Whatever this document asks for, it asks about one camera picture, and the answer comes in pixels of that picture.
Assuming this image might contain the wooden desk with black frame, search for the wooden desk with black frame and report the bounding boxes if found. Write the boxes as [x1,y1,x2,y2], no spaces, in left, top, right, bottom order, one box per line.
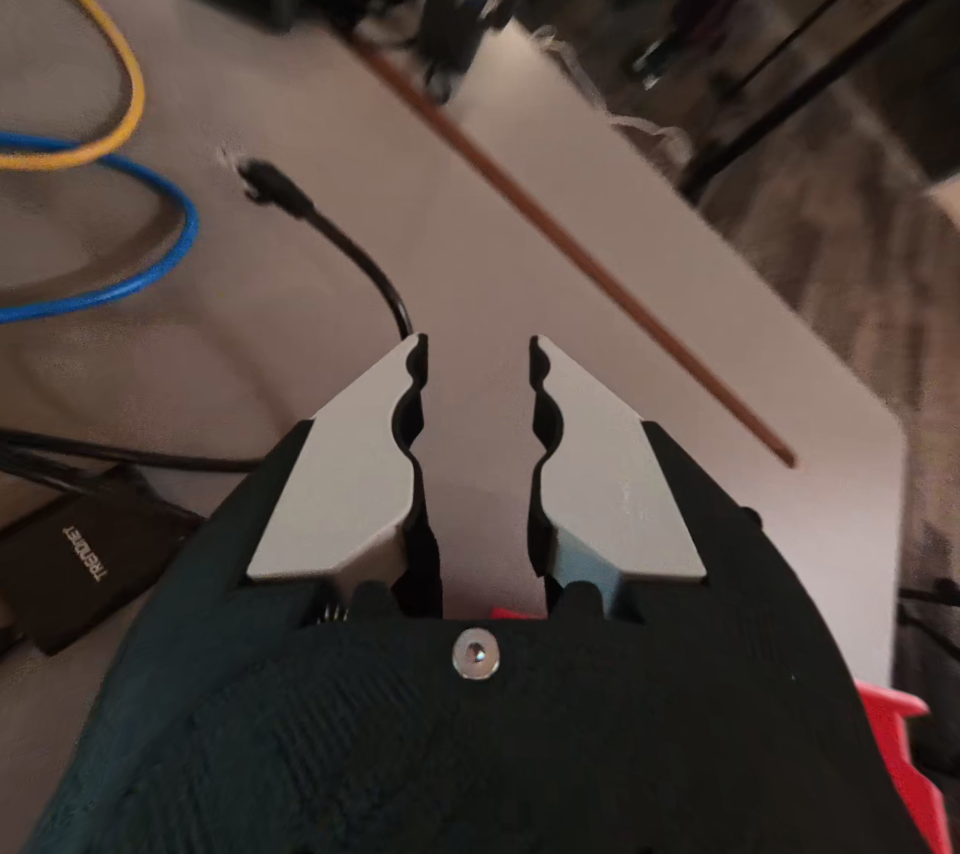
[622,0,960,204]

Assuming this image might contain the blue ethernet cable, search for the blue ethernet cable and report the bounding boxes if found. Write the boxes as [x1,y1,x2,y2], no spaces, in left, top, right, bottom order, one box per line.
[0,0,201,326]

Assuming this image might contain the black ethernet cable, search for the black ethernet cable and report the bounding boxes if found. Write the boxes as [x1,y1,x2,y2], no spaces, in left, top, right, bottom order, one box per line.
[0,158,415,521]

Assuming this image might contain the yellow ethernet cable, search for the yellow ethernet cable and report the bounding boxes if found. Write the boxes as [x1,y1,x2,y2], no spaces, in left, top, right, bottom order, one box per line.
[0,0,147,172]

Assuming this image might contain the black ethernet adapter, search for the black ethernet adapter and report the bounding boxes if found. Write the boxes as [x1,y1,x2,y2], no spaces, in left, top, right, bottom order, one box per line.
[0,475,205,657]

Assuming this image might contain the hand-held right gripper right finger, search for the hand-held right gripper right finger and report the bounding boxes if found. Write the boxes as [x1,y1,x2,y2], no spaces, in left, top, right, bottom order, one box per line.
[527,333,709,619]

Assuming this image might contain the small black power station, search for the small black power station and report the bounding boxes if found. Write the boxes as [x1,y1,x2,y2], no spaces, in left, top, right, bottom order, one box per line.
[416,0,528,107]

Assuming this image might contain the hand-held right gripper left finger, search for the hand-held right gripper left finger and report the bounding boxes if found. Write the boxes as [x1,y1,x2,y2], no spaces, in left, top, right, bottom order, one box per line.
[244,333,445,619]

